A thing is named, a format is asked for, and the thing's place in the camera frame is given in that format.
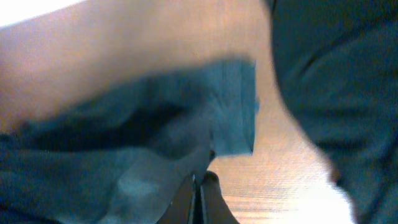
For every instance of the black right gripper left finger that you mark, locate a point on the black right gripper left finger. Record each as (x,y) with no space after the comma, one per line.
(181,207)

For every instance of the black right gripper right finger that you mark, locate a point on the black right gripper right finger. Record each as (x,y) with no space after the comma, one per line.
(213,206)

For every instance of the dark green t-shirt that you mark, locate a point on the dark green t-shirt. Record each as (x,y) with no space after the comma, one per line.
(121,157)

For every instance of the black polo shirt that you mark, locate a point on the black polo shirt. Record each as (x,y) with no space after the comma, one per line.
(335,63)

